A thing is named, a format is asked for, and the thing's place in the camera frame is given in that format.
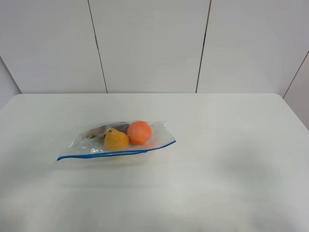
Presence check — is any yellow pear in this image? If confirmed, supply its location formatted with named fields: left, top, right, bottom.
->
left=104, top=128, right=129, bottom=151

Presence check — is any orange fruit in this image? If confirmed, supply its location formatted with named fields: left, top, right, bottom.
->
left=127, top=121, right=152, bottom=145

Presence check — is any clear zip bag blue seal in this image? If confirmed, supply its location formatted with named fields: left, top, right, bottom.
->
left=57, top=121, right=176, bottom=161

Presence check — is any dark purple eggplant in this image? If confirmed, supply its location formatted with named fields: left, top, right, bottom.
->
left=85, top=122, right=129, bottom=138

